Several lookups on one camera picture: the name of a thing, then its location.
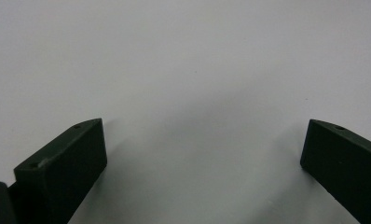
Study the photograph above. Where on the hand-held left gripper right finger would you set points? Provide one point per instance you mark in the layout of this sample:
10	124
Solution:
345	165

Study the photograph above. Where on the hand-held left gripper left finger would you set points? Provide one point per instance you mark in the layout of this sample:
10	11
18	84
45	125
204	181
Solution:
62	168

